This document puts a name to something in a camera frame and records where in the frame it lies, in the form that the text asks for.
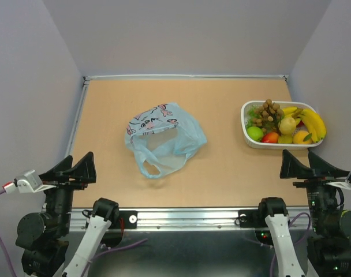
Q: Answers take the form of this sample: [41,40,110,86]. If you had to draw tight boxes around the red apple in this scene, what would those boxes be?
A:
[296,120,303,127]

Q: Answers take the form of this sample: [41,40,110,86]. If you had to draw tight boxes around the aluminium mounting rail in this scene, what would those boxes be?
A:
[70,207,309,233]

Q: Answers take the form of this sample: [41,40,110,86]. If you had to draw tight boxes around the orange peach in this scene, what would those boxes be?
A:
[293,130,313,145]

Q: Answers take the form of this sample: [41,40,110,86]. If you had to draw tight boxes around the green apple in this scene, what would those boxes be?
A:
[247,126,264,142]

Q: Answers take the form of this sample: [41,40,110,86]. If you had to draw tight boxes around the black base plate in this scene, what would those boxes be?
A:
[237,209,267,228]
[109,209,138,230]

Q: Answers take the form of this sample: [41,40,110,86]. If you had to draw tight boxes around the blue plastic bag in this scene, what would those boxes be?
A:
[124,102,207,179]

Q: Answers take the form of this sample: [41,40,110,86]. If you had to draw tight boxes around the yellow green starfruit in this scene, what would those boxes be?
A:
[278,135,293,144]

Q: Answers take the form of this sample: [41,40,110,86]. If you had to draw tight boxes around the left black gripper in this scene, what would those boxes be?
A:
[40,148,98,231]

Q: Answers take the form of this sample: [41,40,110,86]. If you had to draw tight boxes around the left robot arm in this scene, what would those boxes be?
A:
[14,152,120,276]

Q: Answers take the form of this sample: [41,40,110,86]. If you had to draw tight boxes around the yellow pear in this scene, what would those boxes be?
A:
[279,117,296,135]

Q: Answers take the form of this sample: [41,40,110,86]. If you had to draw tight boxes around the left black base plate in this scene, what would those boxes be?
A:
[109,209,138,230]

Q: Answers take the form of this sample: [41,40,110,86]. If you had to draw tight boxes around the white perforated basket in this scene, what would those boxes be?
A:
[241,100,322,150]

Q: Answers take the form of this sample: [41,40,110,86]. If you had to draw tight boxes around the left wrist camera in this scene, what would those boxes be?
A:
[2,170,56,194]

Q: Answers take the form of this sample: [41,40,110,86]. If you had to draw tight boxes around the yellow bananas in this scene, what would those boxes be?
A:
[281,107,298,119]

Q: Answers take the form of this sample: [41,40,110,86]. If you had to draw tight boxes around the yellow banana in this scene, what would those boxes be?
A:
[293,108,327,143]

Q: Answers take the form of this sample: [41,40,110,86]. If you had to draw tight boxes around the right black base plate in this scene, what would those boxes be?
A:
[237,209,267,228]

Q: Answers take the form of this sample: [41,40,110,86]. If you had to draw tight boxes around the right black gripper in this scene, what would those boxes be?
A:
[281,147,351,233]

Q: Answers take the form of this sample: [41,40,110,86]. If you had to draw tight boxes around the red orange mango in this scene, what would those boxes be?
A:
[261,132,279,144]

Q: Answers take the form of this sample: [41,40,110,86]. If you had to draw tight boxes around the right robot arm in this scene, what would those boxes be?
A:
[256,149,351,276]

